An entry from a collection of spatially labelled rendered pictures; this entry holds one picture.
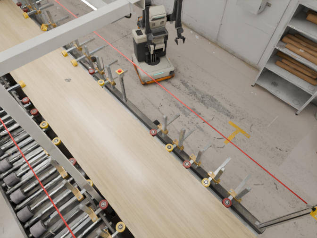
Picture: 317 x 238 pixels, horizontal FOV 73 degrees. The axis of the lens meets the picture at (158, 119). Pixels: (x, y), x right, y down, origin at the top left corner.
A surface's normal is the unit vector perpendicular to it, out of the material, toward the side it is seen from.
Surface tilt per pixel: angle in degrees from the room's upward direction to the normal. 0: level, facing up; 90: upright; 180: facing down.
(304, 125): 0
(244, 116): 0
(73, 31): 90
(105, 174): 0
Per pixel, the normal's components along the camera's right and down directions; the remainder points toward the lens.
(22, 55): 0.68, 0.62
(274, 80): 0.00, -0.55
